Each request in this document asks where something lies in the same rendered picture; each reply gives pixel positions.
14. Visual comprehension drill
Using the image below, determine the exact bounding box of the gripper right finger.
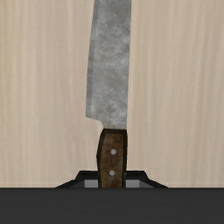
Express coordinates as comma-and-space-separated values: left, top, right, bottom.
125, 170, 170, 189

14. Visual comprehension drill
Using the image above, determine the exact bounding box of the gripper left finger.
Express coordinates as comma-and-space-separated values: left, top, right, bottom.
55, 170, 100, 189

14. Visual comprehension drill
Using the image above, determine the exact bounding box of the grey knife with brown handle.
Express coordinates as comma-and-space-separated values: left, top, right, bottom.
85, 0, 133, 189

